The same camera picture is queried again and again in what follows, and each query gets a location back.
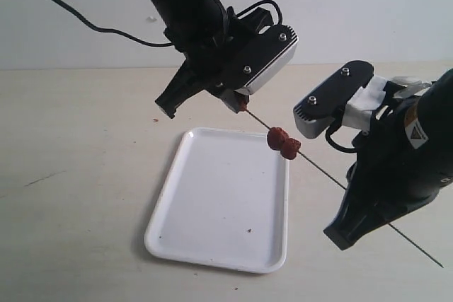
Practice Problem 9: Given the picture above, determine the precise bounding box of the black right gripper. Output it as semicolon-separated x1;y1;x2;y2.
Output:
323;93;452;250

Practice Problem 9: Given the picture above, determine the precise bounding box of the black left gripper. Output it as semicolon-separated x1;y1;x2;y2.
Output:
151;0;276;119

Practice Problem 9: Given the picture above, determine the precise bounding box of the red date piece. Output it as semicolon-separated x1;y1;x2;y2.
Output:
267;127;289;151
280;138;301;160
239;99;248;112

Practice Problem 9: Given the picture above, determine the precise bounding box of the thin metal skewer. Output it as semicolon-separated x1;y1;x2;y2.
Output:
244;109;445;269

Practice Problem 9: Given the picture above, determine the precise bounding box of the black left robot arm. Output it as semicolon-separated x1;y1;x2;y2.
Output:
151;0;285;117

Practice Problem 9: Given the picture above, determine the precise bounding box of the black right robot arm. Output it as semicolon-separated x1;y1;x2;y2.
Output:
323;71;452;250

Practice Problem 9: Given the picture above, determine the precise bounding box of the white rectangular plastic tray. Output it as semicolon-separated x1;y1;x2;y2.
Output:
143;127;289;274

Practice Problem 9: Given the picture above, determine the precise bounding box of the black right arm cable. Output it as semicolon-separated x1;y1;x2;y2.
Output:
324;117;365;154

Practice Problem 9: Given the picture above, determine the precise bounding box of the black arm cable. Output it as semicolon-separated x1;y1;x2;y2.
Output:
324;117;365;154
0;0;284;48

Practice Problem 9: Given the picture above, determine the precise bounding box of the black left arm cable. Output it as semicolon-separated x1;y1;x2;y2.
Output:
0;0;284;48

